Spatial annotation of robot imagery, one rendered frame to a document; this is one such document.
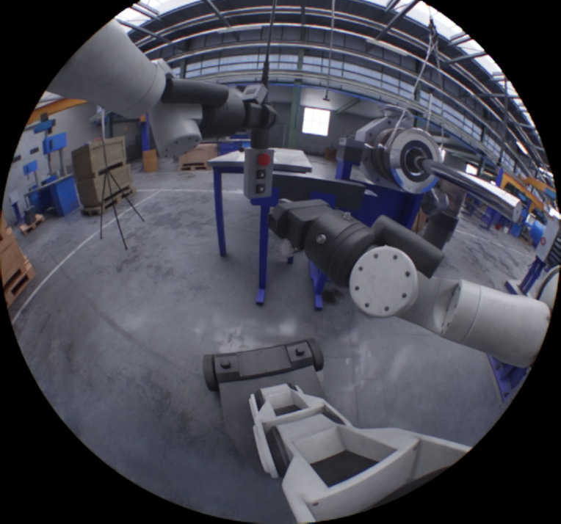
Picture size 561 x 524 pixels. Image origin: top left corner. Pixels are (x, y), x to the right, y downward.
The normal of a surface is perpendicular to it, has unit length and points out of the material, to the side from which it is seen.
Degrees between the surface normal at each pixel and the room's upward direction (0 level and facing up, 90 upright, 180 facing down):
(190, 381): 0
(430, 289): 55
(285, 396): 18
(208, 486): 0
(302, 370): 0
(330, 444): 11
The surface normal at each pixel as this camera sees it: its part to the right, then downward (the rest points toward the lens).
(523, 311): -0.55, -0.71
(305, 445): 0.13, -0.72
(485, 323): -0.71, -0.17
